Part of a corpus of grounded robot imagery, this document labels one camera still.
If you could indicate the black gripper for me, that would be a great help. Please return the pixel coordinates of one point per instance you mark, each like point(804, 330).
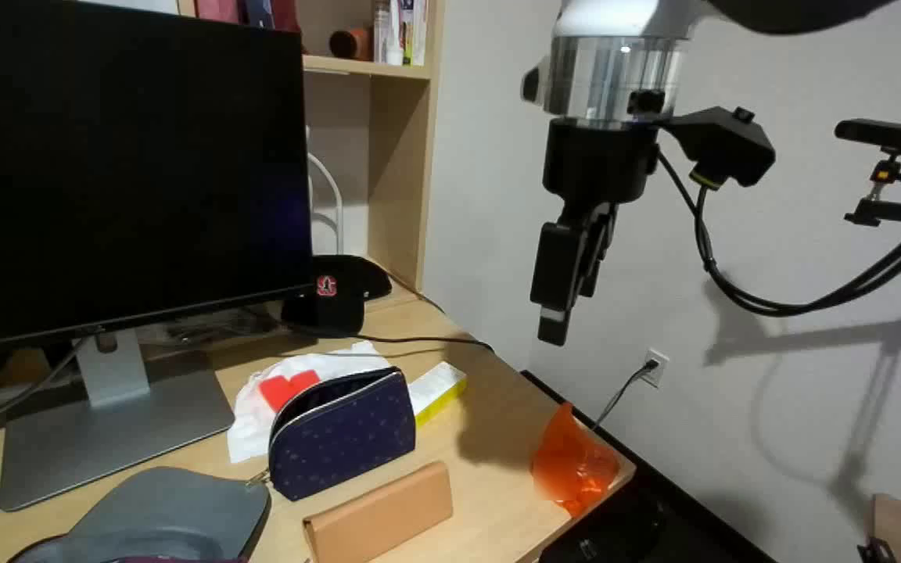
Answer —
point(601, 156)

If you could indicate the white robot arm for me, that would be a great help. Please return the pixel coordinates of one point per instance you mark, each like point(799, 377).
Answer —
point(616, 63)

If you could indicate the black cap with red logo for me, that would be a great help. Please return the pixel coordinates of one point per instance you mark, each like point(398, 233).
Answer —
point(352, 279)

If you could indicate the navy dotted pencil case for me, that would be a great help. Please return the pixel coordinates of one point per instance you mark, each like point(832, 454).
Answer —
point(342, 438)

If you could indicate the yellow white box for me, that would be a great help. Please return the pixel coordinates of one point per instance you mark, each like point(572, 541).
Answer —
point(439, 391)

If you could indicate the orange translucent plastic piece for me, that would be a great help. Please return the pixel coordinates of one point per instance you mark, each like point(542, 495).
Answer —
point(576, 464)

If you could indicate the white desk lamp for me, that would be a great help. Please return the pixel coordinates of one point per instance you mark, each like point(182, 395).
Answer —
point(325, 192)

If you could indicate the white toiletry pack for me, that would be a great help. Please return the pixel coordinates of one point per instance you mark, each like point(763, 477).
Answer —
point(388, 35)
point(417, 33)

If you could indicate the dark small container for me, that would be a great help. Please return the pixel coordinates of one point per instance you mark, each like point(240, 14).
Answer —
point(348, 43)

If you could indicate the brown rectangular block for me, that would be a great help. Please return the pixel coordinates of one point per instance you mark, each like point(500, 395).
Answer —
point(377, 517)

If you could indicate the white plastic bag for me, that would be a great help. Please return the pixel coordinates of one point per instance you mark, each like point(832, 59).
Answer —
point(250, 415)

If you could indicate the red bag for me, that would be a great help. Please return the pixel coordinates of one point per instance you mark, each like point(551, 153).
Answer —
point(250, 11)

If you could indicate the black computer monitor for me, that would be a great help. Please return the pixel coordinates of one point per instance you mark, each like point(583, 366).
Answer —
point(107, 156)

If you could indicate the silver monitor stand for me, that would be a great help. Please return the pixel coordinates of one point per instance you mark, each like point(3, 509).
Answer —
point(107, 425)

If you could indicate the white wall outlet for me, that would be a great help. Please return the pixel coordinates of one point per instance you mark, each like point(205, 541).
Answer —
point(659, 366)

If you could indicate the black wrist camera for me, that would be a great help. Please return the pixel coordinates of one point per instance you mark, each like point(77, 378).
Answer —
point(728, 144)

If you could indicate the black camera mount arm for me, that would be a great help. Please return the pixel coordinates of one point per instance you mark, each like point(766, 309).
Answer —
point(888, 207)

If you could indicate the black external camera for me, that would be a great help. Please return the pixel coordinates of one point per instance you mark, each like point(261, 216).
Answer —
point(894, 135)

